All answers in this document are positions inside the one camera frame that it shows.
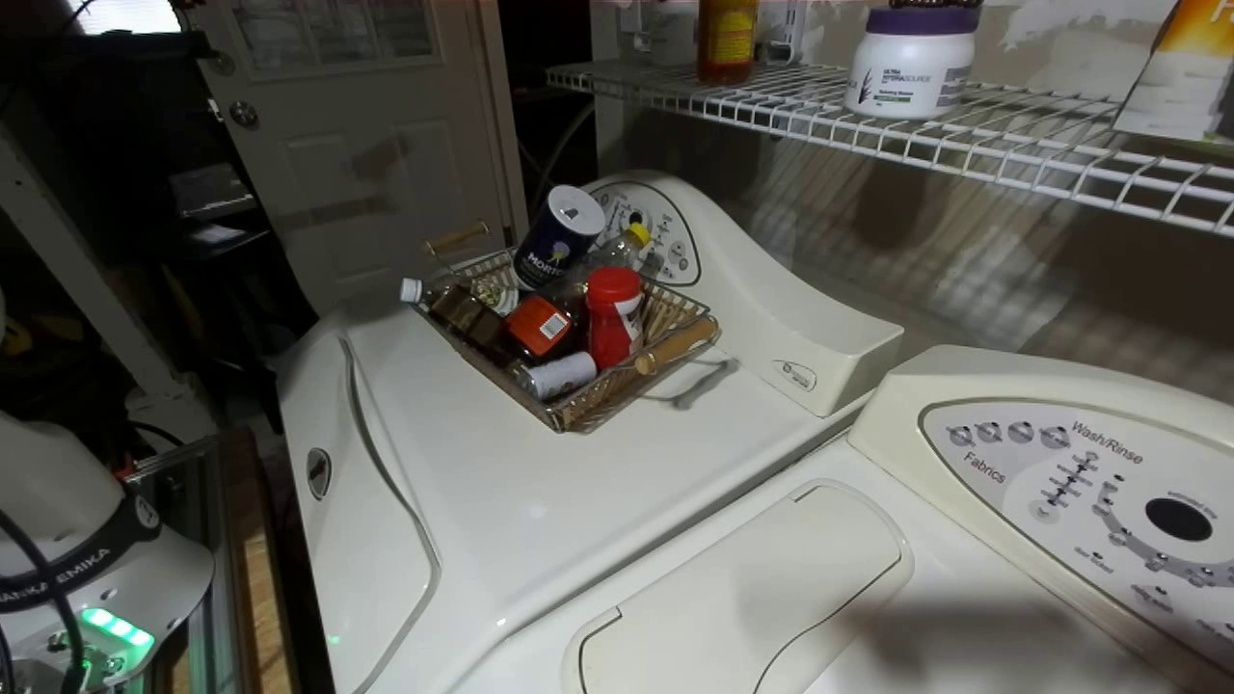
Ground amber glass bottle yellow label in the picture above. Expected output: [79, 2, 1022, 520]
[699, 0, 761, 84]

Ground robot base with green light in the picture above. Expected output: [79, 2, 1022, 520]
[0, 415, 212, 694]

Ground white small tube bottle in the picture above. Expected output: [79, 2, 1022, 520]
[523, 352, 597, 399]

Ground wicker basket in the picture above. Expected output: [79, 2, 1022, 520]
[417, 253, 721, 430]

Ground left white washing machine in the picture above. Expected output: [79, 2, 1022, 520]
[280, 173, 905, 694]

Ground white washing machine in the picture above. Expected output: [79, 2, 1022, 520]
[280, 173, 905, 694]
[450, 347, 1234, 694]

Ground right white washing machine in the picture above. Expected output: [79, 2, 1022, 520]
[450, 347, 1234, 694]

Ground red spray can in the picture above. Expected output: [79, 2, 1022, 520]
[587, 266, 642, 370]

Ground dark blue white-capped can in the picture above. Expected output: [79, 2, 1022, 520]
[511, 183, 610, 286]

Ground white panel door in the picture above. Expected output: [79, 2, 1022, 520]
[181, 0, 527, 313]

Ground white jar purple lid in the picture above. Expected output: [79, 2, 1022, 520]
[844, 2, 978, 118]

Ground orange white box on shelf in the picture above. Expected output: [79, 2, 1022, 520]
[1113, 0, 1234, 146]

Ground white wire shelf rack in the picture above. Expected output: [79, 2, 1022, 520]
[549, 60, 1234, 237]

